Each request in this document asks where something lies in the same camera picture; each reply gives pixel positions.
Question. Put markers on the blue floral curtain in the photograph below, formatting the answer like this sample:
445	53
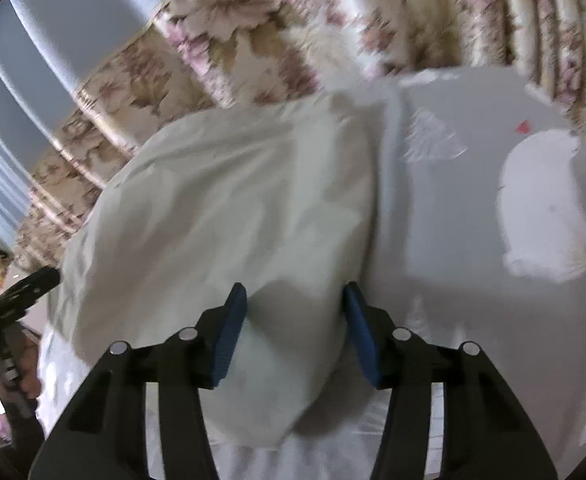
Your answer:
85	83

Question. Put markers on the person's left hand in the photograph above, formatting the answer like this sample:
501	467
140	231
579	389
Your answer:
24	345

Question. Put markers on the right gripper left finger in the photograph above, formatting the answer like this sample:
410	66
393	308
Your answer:
101	433

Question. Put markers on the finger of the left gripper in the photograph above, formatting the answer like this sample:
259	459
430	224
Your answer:
19	298

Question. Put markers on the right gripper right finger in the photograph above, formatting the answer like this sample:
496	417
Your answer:
487	433

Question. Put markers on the pale green large garment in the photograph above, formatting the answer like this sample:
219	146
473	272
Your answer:
278	198

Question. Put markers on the grey animal print bedsheet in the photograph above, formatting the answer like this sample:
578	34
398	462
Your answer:
478	233

